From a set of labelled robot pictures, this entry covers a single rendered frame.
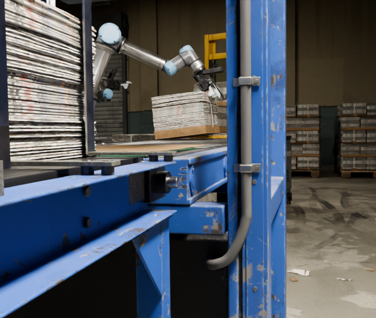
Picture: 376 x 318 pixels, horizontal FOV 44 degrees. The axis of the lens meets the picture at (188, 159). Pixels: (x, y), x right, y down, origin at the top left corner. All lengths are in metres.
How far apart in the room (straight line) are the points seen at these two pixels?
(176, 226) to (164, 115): 1.61
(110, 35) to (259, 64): 1.76
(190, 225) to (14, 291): 0.54
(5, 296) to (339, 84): 9.87
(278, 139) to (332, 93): 8.67
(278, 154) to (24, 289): 1.16
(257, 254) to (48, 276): 0.53
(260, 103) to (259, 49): 0.10
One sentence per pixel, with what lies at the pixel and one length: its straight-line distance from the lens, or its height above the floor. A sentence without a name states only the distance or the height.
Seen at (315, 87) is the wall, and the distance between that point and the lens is 10.16.
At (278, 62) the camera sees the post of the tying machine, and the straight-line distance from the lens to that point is 1.53.
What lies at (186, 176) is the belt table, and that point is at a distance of 0.93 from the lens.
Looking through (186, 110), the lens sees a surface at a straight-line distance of 2.50.
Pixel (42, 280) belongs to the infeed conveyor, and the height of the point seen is 0.71.
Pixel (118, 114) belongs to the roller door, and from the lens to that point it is 10.96.
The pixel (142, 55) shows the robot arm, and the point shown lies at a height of 1.29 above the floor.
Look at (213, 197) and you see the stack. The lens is 4.02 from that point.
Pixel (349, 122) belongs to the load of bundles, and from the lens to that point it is 8.45.
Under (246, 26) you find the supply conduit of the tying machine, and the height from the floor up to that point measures 1.04.
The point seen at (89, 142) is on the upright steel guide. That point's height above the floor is 0.83.
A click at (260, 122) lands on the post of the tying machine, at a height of 0.86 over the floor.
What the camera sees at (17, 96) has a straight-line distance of 0.75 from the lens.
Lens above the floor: 0.85
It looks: 3 degrees down
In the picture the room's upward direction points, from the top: 1 degrees counter-clockwise
